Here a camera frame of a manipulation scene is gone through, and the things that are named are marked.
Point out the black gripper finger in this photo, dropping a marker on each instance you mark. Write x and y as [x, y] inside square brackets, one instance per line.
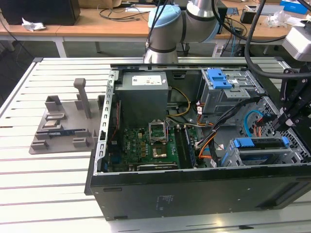
[290, 122]
[297, 95]

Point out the hard disk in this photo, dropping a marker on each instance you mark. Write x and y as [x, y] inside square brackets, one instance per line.
[244, 142]

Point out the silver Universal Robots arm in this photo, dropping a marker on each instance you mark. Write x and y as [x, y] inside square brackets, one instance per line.
[170, 31]

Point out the black disk power connector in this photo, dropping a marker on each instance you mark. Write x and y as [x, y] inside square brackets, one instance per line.
[271, 120]

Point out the metal disk bay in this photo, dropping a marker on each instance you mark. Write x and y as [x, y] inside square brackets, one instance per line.
[230, 157]

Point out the white open box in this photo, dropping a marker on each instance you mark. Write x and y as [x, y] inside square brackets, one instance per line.
[300, 23]

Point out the clear plastic bag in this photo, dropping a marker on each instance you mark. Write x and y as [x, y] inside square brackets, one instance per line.
[277, 19]

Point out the silver drive cage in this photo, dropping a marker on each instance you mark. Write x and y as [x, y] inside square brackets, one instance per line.
[218, 99]

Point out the blue cardboard box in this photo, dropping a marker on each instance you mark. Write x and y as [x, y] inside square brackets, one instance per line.
[292, 6]

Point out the blue plastic drive latch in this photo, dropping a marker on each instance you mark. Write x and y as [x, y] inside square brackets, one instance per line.
[218, 80]

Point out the grey flat tray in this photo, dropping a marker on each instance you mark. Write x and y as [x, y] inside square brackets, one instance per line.
[272, 9]

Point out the black square cup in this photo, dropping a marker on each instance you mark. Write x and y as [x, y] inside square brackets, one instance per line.
[246, 15]

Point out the installed RAM stick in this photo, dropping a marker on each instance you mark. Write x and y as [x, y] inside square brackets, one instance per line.
[189, 148]

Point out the black computer tower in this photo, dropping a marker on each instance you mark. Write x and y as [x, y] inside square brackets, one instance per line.
[223, 17]

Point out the black RAM slot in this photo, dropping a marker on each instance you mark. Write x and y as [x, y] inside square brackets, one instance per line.
[180, 148]

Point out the black open PC case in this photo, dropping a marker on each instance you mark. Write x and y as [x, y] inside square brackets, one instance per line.
[194, 194]

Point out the CPU socket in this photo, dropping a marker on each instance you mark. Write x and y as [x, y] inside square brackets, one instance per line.
[159, 151]

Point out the black expansion slot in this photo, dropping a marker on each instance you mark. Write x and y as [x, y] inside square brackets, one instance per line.
[158, 166]

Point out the grey power supply unit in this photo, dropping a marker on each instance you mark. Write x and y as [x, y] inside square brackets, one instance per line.
[141, 102]

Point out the green motherboard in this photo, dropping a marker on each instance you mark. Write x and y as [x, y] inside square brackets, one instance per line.
[136, 145]

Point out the grey parts rack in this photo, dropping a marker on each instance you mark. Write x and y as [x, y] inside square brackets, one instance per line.
[68, 114]

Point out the wooden desk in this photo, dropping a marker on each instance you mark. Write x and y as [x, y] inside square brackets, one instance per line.
[80, 29]

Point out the blue RAM stick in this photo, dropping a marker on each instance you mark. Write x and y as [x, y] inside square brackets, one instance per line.
[60, 133]

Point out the silver CPU chip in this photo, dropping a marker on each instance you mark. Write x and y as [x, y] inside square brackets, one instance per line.
[51, 125]

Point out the large black box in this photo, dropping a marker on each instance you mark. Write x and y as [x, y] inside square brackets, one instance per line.
[48, 12]

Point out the crumpled white paper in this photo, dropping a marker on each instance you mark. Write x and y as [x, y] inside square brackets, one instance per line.
[32, 25]

